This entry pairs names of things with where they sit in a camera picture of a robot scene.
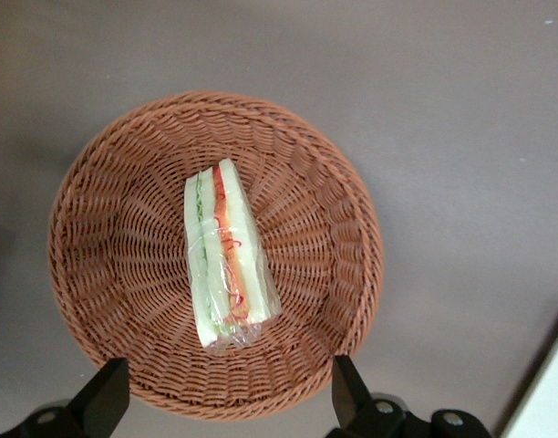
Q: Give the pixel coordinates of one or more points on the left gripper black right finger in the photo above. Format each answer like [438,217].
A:
[352,397]

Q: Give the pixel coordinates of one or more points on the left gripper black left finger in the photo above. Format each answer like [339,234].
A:
[103,397]

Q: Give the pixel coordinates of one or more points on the plastic-wrapped triangle sandwich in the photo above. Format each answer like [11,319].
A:
[224,255]

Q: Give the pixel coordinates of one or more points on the round brown wicker basket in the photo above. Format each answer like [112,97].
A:
[124,255]

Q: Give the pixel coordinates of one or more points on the cream plastic serving tray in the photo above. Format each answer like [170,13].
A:
[541,392]

